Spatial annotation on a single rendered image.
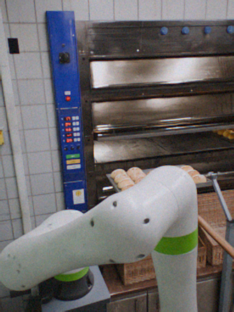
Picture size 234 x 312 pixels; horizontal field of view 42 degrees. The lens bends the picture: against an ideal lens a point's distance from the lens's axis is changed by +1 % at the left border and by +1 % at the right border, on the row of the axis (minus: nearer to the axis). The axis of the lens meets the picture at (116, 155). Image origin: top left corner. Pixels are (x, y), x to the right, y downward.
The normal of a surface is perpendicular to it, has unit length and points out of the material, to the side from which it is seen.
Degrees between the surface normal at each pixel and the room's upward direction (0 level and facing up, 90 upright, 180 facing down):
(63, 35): 90
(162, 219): 75
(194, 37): 90
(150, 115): 70
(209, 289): 90
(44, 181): 90
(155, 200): 38
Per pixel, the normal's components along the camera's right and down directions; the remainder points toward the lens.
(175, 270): -0.15, 0.37
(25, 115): 0.25, 0.29
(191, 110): 0.23, -0.04
